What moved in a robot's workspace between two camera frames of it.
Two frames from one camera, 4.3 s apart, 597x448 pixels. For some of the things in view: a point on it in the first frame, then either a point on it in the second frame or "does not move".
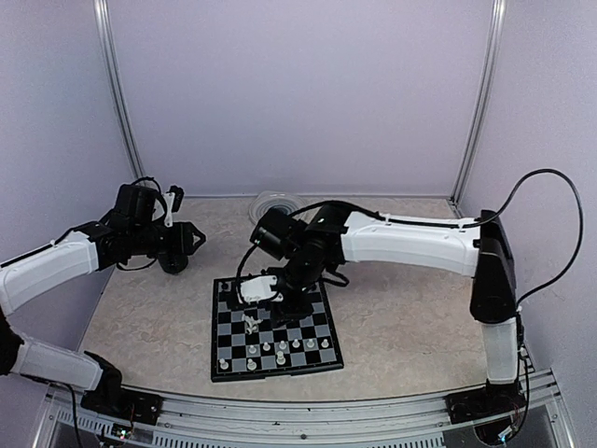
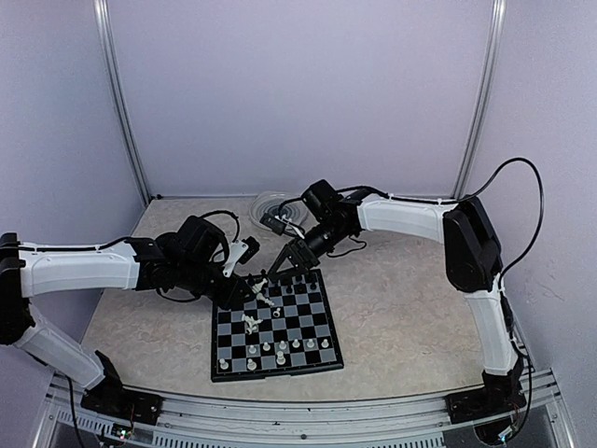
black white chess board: [246, 345] does not move
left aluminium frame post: [103, 33] does not move
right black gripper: [291, 311] → [310, 260]
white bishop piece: [251, 325] does not move
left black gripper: [182, 243] → [231, 298]
